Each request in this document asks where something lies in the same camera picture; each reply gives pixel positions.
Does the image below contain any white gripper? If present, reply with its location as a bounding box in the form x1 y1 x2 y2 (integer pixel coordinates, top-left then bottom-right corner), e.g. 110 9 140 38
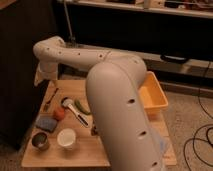
34 62 58 86

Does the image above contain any metal fork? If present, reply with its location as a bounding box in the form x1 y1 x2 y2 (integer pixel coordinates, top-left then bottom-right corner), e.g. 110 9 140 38
43 88 59 111

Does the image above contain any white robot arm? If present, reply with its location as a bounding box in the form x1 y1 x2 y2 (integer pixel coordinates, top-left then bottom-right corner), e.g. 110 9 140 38
33 36 166 171

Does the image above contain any white paper cup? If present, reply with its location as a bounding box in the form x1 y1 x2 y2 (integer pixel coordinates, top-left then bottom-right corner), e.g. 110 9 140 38
57 128 76 149

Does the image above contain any small metal cup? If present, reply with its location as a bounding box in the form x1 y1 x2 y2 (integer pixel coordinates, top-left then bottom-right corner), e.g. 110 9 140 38
32 132 50 150

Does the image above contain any orange round fruit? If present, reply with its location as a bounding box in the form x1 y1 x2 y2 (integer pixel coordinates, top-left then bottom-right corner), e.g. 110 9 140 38
53 107 65 121

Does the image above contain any green chili pepper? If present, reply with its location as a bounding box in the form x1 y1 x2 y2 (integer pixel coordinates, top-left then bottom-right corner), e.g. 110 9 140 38
74 100 91 115

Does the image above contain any blue sponge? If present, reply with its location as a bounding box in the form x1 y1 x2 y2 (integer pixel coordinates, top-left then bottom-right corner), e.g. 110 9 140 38
36 116 57 132

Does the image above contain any metal stand pole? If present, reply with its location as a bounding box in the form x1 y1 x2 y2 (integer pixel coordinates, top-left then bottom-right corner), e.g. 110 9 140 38
63 0 77 47

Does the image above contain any dark pine cone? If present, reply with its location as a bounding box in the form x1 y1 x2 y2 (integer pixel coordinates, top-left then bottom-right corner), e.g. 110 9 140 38
91 123 98 136

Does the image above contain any yellow plastic bin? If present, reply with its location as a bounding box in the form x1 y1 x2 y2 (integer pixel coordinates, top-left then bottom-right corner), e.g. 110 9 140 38
139 71 168 115

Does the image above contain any low wooden shelf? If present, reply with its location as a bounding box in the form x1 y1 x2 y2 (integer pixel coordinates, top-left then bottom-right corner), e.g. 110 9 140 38
62 44 213 79

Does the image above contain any blue grey cloth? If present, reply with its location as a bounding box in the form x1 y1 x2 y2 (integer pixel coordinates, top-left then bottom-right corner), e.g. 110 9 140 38
160 139 169 154

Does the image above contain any black handle on shelf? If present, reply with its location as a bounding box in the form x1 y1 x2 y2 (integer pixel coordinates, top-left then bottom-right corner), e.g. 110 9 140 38
160 55 189 64

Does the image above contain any black cable on floor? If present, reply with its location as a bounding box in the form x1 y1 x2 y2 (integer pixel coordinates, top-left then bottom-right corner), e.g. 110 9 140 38
182 61 213 171

